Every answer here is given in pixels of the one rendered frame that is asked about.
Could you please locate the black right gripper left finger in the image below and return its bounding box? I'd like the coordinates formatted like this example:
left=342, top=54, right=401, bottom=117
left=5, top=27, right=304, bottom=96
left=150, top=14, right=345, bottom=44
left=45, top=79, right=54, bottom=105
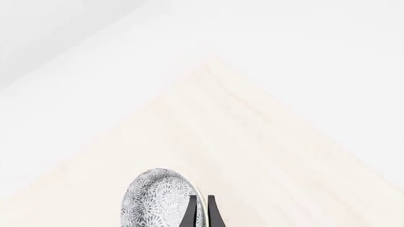
left=181, top=195, right=198, bottom=227

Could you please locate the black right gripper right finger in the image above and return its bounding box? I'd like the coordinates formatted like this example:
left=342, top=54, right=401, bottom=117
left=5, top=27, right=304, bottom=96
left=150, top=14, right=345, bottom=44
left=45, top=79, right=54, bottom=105
left=207, top=195, right=227, bottom=227

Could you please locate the grey floral patterned bowl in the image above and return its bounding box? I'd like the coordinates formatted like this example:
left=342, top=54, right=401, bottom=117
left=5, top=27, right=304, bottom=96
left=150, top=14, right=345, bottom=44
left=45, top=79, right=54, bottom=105
left=119, top=168, right=210, bottom=227

